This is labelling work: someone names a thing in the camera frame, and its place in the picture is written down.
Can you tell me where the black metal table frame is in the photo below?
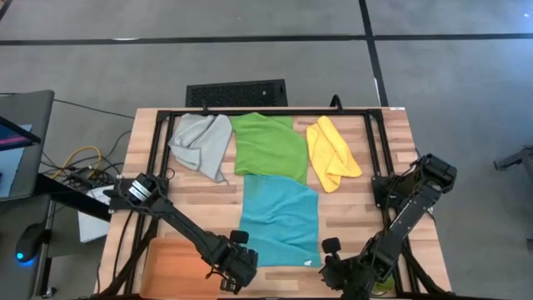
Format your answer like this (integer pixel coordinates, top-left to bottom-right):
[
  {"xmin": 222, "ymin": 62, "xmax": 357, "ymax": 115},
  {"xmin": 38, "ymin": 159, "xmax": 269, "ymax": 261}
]
[{"xmin": 97, "ymin": 107, "xmax": 453, "ymax": 299}]

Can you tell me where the monitor with blue screen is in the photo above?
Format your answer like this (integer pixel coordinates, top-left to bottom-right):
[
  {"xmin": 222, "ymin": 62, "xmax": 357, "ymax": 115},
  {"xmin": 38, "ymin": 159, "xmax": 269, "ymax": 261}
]
[{"xmin": 0, "ymin": 115, "xmax": 42, "ymax": 199}]

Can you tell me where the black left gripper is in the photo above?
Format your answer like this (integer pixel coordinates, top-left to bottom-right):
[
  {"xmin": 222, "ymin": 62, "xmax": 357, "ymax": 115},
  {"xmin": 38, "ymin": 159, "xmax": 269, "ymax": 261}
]
[{"xmin": 216, "ymin": 229, "xmax": 260, "ymax": 295}]

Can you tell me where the yellow floor cable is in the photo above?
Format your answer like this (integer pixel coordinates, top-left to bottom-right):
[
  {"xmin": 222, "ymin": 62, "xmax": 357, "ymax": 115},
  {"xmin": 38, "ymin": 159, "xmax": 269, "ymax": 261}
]
[{"xmin": 49, "ymin": 145, "xmax": 103, "ymax": 180}]

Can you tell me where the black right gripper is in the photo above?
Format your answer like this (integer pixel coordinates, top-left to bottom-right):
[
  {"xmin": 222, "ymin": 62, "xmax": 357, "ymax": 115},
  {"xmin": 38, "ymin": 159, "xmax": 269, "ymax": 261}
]
[{"xmin": 319, "ymin": 237, "xmax": 376, "ymax": 300}]

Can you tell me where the teal microfiber towel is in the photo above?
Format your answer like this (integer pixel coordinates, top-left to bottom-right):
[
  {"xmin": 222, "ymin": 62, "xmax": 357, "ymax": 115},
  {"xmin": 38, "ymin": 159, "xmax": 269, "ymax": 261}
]
[{"xmin": 239, "ymin": 173, "xmax": 322, "ymax": 268}]

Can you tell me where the white flat box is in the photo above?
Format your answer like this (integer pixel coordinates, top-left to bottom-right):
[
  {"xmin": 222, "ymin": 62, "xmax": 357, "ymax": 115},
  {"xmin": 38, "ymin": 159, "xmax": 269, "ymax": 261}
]
[{"xmin": 77, "ymin": 185, "xmax": 114, "ymax": 244}]

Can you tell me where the thin black floor cable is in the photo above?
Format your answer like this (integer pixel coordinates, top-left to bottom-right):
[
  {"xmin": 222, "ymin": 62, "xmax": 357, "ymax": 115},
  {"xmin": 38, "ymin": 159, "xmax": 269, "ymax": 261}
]
[{"xmin": 52, "ymin": 97, "xmax": 135, "ymax": 120}]

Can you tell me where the black desk support beam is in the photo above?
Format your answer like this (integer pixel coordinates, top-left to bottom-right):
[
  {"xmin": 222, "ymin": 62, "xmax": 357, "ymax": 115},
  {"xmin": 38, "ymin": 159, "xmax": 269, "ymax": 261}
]
[{"xmin": 35, "ymin": 172, "xmax": 112, "ymax": 223}]

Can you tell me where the black computer mouse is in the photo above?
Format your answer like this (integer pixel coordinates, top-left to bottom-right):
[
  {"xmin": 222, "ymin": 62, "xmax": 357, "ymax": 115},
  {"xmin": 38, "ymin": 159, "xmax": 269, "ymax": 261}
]
[{"xmin": 15, "ymin": 222, "xmax": 47, "ymax": 264}]

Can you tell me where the black perforated computer case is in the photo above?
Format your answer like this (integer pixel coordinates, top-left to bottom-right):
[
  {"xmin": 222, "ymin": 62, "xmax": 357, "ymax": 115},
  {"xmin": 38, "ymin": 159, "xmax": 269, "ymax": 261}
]
[{"xmin": 185, "ymin": 78, "xmax": 289, "ymax": 108}]

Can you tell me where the green microfiber towel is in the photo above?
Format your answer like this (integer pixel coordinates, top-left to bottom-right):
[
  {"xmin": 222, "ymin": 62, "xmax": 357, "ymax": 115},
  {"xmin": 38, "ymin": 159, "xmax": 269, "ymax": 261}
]
[{"xmin": 230, "ymin": 112, "xmax": 310, "ymax": 187}]

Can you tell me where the yellow microfiber towel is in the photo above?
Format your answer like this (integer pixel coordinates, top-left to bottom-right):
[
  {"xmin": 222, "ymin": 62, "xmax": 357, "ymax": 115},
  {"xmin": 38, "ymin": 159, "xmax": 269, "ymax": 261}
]
[{"xmin": 306, "ymin": 115, "xmax": 363, "ymax": 194}]

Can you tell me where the dark grey side table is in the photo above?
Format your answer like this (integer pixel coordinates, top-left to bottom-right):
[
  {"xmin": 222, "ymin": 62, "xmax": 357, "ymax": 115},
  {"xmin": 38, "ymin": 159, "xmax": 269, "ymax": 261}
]
[{"xmin": 0, "ymin": 194, "xmax": 55, "ymax": 300}]

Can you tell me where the grey microfiber towel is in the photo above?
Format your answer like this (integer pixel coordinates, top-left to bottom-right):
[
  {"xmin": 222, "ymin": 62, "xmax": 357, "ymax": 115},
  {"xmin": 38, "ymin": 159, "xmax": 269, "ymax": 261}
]
[{"xmin": 167, "ymin": 112, "xmax": 233, "ymax": 184}]

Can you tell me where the grey chair base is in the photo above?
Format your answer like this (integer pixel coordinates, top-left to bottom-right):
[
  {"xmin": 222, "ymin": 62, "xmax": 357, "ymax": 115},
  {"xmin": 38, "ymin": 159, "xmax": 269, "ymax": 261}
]
[{"xmin": 493, "ymin": 144, "xmax": 533, "ymax": 183}]

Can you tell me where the black power strip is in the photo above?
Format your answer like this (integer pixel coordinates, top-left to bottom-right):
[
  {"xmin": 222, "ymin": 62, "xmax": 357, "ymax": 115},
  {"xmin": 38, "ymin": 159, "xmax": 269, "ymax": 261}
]
[{"xmin": 66, "ymin": 168, "xmax": 116, "ymax": 188}]

